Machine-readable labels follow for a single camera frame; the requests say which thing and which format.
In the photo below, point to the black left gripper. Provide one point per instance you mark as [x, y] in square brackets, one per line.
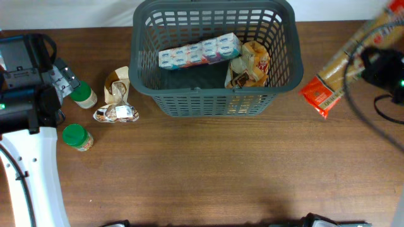
[64, 79]

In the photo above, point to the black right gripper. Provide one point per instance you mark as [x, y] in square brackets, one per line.
[391, 66]

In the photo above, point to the San Remo spaghetti packet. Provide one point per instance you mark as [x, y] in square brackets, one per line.
[325, 89]

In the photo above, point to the grey plastic laundry basket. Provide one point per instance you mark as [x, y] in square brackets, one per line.
[200, 91]

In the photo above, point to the orange brown snack bag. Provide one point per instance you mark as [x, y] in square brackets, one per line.
[250, 69]

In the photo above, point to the Kleenex tissue multipack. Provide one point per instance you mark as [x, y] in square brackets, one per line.
[209, 51]

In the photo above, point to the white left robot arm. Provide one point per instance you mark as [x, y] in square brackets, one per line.
[34, 83]

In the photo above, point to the green lid jar cream contents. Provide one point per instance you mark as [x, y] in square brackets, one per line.
[84, 96]

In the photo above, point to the green lid jar labelled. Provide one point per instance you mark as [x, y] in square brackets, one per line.
[77, 137]

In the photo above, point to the crumpled brown paper snack bag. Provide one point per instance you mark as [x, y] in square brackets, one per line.
[116, 91]

